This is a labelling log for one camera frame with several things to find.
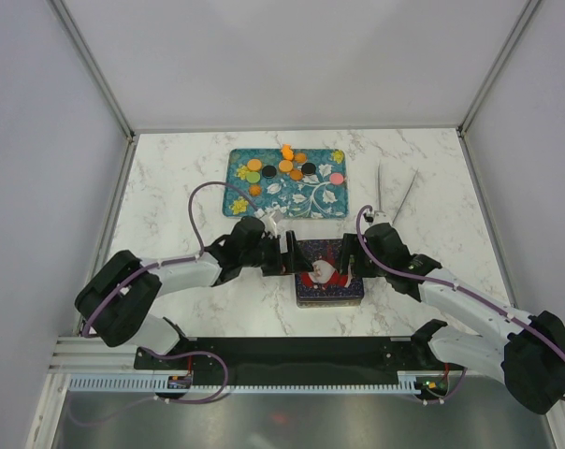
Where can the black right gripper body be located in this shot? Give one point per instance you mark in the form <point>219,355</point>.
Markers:
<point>374,267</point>

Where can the green cookie on tray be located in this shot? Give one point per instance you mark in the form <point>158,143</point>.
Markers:
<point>253,177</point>

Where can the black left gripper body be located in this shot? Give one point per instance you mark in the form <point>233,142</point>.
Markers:
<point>266,256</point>

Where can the pink cookie right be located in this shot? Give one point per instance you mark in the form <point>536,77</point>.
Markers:
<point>336,178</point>

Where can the gold tin lid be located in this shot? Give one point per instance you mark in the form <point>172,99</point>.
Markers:
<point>325,280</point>

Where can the silver metal tongs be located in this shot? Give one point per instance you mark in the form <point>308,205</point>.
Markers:
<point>382,213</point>

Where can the teal floral tray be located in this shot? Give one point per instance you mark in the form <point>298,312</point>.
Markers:
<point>295,195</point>

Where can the orange round cookie centre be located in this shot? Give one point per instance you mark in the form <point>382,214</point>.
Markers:
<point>286,166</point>

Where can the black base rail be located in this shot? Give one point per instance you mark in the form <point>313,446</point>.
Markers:
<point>313,361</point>

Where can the square cookie tin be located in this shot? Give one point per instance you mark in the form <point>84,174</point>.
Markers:
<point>328,302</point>

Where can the orange fish cookie top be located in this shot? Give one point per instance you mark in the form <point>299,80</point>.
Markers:
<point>287,152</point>

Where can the orange ridged cookie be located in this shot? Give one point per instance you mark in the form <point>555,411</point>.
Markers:
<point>255,190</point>

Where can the black sandwich cookie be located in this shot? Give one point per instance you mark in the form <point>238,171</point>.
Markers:
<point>308,169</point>
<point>269,171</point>

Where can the orange round cookie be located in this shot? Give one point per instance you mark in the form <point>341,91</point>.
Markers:
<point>286,166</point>
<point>254,165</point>

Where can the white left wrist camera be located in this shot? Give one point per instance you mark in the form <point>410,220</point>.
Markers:
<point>270,220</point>

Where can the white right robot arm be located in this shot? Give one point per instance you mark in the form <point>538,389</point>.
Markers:
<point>523,351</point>

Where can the black sandwich cookie right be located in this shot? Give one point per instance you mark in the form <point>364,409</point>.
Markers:
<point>308,169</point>

